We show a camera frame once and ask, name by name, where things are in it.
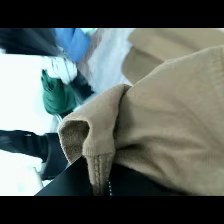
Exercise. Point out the dark green garment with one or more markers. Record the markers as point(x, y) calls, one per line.
point(58, 96)

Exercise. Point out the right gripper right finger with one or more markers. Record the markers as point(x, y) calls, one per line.
point(136, 183)

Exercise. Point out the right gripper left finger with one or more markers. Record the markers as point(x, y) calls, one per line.
point(68, 181)

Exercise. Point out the blue garment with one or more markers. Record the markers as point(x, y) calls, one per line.
point(75, 43)

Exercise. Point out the white patterned garment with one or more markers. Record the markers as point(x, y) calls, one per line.
point(60, 68)

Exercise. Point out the pale green patterned garment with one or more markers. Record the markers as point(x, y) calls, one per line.
point(88, 31)

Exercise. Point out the brown shirt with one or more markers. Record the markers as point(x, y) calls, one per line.
point(166, 120)

